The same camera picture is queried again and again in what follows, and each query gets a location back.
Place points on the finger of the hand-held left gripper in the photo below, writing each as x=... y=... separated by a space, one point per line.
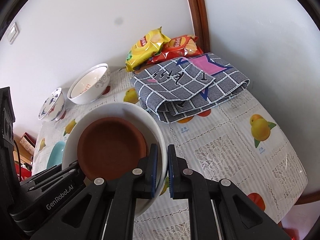
x=70 y=165
x=50 y=178

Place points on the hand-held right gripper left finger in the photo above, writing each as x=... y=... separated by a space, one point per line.
x=153 y=170

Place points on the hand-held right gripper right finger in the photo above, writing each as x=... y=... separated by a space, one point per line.
x=171 y=170

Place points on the blue square plate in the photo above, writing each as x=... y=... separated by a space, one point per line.
x=56 y=155

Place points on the large plain white bowl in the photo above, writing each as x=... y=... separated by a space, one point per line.
x=147 y=125

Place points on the brown square plate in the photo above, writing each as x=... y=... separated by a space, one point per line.
x=112 y=147

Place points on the white bowl with grey swirls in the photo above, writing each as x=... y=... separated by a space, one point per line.
x=98 y=91

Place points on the red paper bag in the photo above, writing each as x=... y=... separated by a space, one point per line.
x=23 y=173

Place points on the blue patterned white bowl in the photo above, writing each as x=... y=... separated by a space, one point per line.
x=53 y=107

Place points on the grey checked cloth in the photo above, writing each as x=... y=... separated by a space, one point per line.
x=180 y=90

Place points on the yellow chips bag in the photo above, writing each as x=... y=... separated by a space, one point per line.
x=145 y=47

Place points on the red chips bag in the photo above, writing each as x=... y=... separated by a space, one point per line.
x=180 y=47

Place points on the brown wooden rail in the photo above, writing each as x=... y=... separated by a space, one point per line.
x=310 y=196

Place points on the white wall switch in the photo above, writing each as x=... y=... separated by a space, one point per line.
x=13 y=33

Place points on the brown wooden door frame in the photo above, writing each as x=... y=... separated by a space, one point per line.
x=197 y=12

